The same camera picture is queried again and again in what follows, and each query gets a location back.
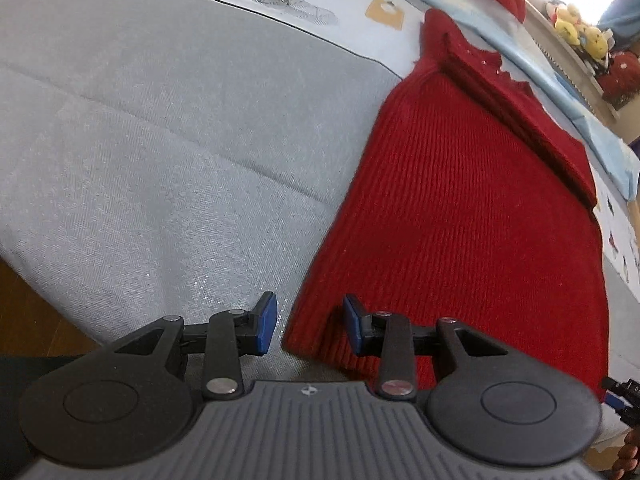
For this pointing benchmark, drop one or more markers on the yellow plush toys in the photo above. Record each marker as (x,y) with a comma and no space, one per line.
(575,80)

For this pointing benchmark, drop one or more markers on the person's right hand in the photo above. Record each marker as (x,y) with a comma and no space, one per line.
(631,457)

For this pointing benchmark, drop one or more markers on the small yellow plush toy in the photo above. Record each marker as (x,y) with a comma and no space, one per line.
(567,31)

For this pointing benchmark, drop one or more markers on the blue curtain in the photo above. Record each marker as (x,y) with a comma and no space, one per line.
(622,15)

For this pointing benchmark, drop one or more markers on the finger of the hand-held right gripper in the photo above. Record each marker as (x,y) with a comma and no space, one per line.
(625,395)

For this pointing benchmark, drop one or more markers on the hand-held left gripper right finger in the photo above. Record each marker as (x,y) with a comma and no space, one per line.
(351,325)

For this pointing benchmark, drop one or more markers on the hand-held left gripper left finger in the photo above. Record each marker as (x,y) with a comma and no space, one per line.
(268,321)

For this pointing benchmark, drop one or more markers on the red printed pillow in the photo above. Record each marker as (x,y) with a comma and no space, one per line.
(622,77)

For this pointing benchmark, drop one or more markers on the red knitted sweater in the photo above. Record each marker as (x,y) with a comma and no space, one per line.
(450,220)

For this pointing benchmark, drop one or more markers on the light blue sheet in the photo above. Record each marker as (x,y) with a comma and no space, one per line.
(612,147)

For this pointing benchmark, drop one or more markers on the pale plush toy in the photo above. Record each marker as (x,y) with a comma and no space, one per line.
(559,9)

